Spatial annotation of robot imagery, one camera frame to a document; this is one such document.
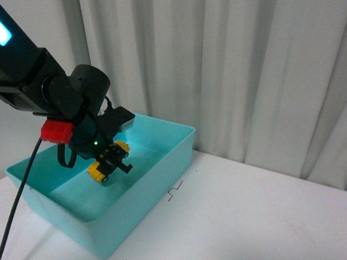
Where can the red connector block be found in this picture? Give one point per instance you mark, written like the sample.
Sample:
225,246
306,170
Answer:
57,132

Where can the white pleated curtain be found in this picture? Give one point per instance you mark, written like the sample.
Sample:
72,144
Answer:
262,82

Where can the yellow beetle wind-up toy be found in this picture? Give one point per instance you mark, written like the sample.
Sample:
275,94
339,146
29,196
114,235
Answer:
95,172

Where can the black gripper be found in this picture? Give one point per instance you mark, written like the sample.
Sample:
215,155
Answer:
90,140

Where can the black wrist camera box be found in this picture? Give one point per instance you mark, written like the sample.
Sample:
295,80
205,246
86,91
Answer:
115,120

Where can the turquoise plastic storage bin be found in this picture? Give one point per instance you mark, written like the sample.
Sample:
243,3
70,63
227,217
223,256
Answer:
100,216

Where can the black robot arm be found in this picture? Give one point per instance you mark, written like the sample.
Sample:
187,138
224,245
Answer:
32,80

